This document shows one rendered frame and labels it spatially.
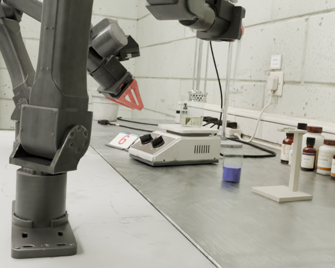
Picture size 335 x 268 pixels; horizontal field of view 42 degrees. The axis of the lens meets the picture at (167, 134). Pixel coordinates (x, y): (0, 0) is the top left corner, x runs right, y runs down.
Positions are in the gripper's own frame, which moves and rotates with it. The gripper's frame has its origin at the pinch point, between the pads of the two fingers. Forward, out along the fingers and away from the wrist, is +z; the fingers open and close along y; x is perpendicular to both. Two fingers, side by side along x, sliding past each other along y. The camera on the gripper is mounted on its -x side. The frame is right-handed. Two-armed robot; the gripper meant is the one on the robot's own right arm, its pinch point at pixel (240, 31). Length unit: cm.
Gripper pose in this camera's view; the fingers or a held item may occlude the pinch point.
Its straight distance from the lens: 100.9
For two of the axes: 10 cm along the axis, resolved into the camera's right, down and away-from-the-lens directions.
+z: 6.1, 0.1, 7.9
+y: -7.8, -1.5, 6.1
